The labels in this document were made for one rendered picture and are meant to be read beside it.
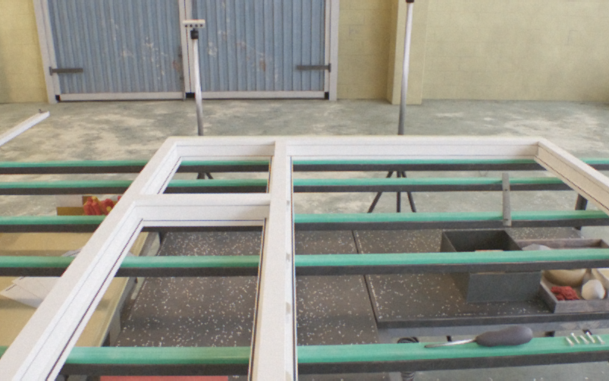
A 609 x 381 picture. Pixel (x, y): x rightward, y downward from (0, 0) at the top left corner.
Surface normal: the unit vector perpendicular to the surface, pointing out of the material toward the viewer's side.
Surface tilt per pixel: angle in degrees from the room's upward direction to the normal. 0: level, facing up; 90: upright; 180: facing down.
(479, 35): 90
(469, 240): 90
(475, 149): 90
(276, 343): 0
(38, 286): 0
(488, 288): 90
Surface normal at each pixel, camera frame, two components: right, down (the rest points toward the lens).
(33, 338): 0.00, -0.92
